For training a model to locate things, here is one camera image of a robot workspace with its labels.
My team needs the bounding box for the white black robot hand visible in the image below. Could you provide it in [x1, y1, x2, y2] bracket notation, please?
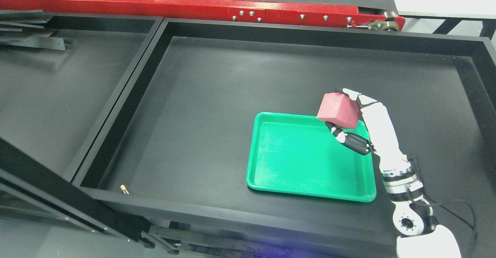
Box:
[324, 88, 408, 161]

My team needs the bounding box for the pink foam block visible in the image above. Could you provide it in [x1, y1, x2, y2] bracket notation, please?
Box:
[316, 92, 361, 129]

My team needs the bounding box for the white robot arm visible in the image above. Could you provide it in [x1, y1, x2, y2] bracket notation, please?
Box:
[379, 159, 461, 258]

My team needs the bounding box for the green plastic tray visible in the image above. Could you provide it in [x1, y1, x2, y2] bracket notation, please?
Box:
[246, 112, 377, 203]

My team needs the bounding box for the black right shelf rack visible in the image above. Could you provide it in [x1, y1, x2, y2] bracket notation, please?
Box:
[73, 19, 495, 258]

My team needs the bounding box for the black shelf rack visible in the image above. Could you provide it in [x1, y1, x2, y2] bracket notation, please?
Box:
[73, 19, 495, 258]
[1, 13, 162, 248]

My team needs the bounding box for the black left shelf rack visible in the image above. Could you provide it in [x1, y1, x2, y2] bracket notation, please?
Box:
[1, 13, 162, 248]

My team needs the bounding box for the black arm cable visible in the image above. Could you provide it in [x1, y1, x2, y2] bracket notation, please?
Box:
[411, 157, 477, 258]

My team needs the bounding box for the red conveyor frame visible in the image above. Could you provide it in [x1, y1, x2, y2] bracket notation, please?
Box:
[1, 0, 406, 30]

